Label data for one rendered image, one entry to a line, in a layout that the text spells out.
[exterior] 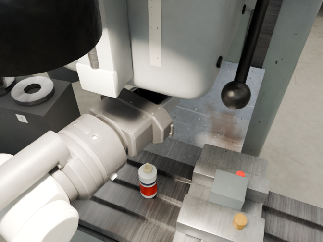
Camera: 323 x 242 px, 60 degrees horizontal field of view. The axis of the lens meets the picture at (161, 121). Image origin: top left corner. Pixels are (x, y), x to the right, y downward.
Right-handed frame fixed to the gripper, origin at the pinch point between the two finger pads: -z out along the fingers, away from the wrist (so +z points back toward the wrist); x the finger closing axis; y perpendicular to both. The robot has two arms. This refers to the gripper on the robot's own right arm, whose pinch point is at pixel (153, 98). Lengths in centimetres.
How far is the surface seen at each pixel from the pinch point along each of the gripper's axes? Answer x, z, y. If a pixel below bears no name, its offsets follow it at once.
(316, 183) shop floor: -42, -108, 122
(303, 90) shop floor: -5, -195, 122
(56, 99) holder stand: 25.1, 2.7, 11.7
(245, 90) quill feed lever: -14.8, 3.8, -11.4
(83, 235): 10.1, 15.1, 38.3
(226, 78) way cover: 2.4, -35.2, 18.0
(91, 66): -3.1, 12.6, -14.1
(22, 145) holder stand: 32.4, 11.5, 24.4
